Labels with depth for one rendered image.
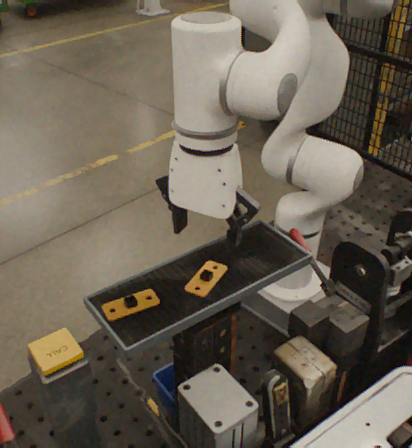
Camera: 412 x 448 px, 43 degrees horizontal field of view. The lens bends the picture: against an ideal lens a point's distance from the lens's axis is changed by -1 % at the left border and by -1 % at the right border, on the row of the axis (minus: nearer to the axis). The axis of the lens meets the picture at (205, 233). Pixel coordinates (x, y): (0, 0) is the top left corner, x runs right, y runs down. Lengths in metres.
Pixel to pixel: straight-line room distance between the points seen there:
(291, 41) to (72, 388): 0.55
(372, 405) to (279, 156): 0.57
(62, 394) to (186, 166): 0.37
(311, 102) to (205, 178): 0.45
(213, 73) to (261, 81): 0.06
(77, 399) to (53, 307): 1.78
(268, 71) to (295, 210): 0.67
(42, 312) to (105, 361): 1.24
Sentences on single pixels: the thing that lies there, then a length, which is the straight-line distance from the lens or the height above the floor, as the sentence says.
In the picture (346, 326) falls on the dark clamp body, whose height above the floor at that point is 1.08.
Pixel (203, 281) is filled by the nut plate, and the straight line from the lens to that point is 0.85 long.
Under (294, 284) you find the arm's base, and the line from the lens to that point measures 1.40.
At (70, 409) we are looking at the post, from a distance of 0.83.
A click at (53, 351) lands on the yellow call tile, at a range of 0.78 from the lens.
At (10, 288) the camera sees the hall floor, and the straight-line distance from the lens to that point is 2.76.
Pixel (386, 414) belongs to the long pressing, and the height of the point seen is 1.00.
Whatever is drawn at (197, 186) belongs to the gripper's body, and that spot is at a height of 1.35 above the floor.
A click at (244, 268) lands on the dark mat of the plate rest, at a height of 1.16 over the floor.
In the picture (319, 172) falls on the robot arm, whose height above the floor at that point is 1.17.
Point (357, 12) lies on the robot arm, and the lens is 1.03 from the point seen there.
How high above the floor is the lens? 1.72
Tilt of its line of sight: 36 degrees down
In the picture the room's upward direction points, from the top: straight up
